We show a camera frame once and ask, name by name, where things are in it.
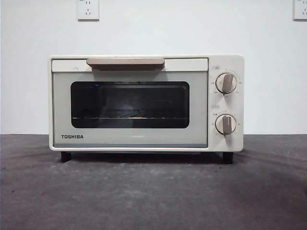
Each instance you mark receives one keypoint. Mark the cream oven knob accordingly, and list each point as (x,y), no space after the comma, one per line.
(226,83)
(225,124)

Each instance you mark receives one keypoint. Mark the cream Toshiba toaster oven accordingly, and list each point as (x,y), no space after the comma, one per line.
(227,104)

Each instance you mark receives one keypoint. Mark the white wall socket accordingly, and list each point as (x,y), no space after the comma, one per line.
(301,9)
(88,10)

